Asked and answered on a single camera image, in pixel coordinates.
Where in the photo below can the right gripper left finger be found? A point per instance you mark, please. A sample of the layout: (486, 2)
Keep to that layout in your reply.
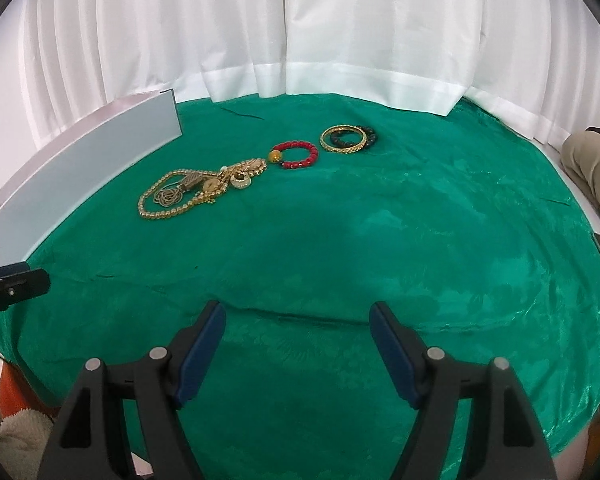
(90, 439)

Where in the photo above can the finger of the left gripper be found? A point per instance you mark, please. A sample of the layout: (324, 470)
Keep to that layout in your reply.
(20, 286)
(14, 268)

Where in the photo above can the gold pendant jewelry cluster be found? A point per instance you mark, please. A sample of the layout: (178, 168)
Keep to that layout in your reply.
(238, 176)

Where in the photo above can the gold bangle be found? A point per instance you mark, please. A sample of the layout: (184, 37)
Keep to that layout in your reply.
(345, 139)

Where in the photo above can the white cardboard box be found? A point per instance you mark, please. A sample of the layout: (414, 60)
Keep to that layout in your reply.
(75, 165)

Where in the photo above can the white curtain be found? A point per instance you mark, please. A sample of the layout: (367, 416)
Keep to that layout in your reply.
(535, 64)

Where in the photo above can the green satin cloth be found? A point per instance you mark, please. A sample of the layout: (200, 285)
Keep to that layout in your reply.
(463, 228)

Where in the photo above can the beige clothing pile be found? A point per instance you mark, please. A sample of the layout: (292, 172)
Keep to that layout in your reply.
(580, 159)

